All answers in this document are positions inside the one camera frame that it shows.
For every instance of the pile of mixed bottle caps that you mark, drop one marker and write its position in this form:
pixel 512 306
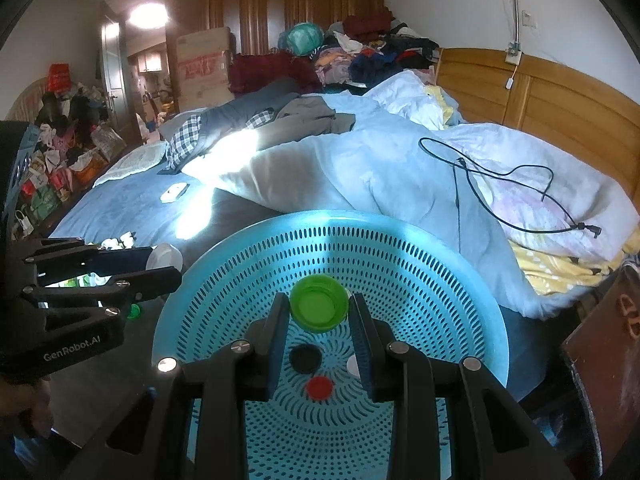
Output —
pixel 117 242

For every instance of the brown nightstand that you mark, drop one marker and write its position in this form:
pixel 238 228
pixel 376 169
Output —
pixel 600 360

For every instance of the white rectangular device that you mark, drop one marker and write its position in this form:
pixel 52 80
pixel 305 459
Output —
pixel 175 193

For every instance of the person's left hand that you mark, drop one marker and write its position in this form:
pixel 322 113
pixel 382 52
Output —
pixel 25 410

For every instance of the white charger plug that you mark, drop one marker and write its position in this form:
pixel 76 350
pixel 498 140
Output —
pixel 510 83

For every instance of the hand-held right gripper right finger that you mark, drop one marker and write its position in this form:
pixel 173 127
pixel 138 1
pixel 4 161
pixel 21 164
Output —
pixel 362 345

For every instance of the teal perforated plastic basket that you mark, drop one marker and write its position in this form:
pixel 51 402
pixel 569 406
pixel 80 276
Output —
pixel 400 270

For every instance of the light green bottle cap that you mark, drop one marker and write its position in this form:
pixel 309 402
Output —
pixel 315 305

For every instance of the wooden headboard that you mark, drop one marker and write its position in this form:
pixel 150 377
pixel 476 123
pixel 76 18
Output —
pixel 560 95

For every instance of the grey jacket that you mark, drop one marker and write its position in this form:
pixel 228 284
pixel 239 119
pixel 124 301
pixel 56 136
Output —
pixel 310 115

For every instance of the light blue quilt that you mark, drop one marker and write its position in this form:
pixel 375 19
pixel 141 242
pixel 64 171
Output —
pixel 375 170

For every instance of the blue bed sheet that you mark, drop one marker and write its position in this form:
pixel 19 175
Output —
pixel 115 205

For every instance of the round ceiling lamp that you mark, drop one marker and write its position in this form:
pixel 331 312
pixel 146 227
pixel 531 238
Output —
pixel 146 15

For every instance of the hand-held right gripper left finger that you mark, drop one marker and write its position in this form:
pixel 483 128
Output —
pixel 277 340

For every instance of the black bottle cap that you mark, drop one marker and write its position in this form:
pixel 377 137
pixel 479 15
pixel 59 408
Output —
pixel 305 358

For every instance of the small white coded bottle cap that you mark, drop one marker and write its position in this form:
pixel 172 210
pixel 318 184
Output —
pixel 352 366

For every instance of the heap of mixed clothes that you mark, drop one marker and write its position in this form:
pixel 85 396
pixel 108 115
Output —
pixel 380 60

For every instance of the red bottle cap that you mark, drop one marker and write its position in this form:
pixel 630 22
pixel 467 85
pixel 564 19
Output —
pixel 320 388

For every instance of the cardboard box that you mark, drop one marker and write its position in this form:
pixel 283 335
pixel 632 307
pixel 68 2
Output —
pixel 202 65

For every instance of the wooden wardrobe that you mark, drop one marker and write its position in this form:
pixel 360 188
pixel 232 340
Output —
pixel 260 5

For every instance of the open door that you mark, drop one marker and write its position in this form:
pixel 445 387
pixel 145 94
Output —
pixel 112 70

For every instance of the dark red cloth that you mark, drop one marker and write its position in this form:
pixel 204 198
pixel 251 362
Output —
pixel 260 72

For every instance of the green plastic bag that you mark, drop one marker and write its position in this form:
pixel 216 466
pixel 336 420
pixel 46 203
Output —
pixel 302 39

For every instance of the yellow bed sheet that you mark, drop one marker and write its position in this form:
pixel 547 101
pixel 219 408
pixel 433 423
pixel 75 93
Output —
pixel 555 267

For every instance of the plaid shirt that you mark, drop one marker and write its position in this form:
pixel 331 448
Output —
pixel 182 135

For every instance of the dark grey blanket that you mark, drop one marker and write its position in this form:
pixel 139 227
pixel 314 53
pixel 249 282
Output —
pixel 235 110

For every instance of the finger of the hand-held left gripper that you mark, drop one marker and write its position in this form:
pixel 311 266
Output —
pixel 155 280
pixel 125 260

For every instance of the white textured pillow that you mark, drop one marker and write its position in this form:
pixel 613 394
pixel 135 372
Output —
pixel 132 162

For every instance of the white wall socket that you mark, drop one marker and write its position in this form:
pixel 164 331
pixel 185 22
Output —
pixel 530 18

